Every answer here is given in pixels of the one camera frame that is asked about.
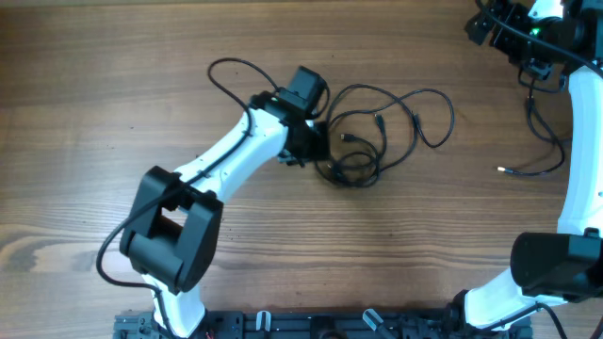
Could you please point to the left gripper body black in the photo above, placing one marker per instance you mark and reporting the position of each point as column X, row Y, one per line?
column 314, row 143

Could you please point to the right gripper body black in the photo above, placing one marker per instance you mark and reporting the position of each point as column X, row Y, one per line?
column 524, row 52

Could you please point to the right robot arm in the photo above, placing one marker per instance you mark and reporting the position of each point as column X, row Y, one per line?
column 548, row 269

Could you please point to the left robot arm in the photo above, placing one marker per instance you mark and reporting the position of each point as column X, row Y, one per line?
column 292, row 106

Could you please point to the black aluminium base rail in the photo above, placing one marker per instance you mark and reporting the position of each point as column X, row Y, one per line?
column 370, row 324

